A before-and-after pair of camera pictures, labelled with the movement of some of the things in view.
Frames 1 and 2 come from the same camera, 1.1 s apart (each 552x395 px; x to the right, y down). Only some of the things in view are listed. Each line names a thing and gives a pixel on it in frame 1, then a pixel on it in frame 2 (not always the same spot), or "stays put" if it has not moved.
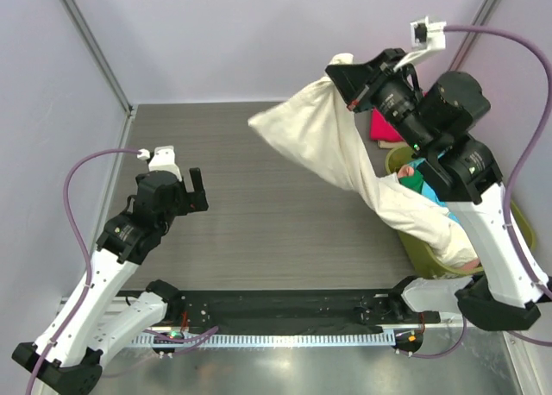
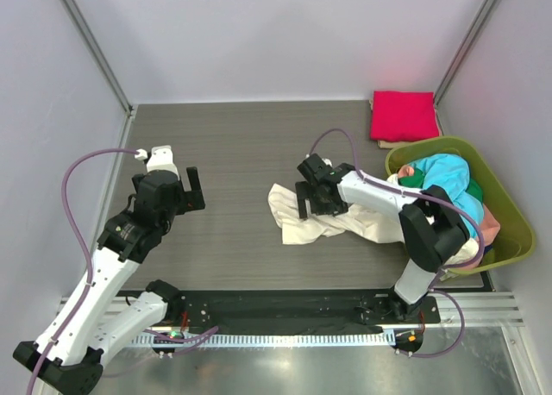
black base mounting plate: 377,307 stays put
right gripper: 357,84 → 304,190
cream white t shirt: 324,118 → 355,220
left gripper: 191,201 stays put
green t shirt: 414,182 stays put
